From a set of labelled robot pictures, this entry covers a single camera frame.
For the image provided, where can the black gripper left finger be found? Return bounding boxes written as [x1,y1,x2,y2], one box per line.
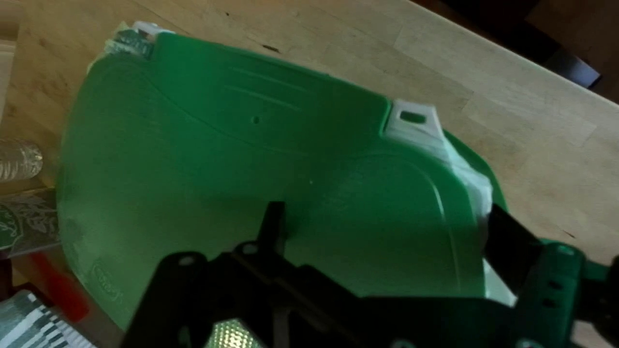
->
[120,199,363,348]

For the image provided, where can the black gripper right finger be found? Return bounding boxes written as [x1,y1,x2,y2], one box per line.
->
[379,203,619,348]

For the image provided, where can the white bucket with green lid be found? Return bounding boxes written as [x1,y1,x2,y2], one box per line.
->
[56,23,503,325]

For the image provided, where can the green snack bag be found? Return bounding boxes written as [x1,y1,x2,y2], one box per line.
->
[0,191,60,259]

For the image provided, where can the clear plastic water bottle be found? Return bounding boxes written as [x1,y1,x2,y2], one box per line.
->
[0,141,44,182]

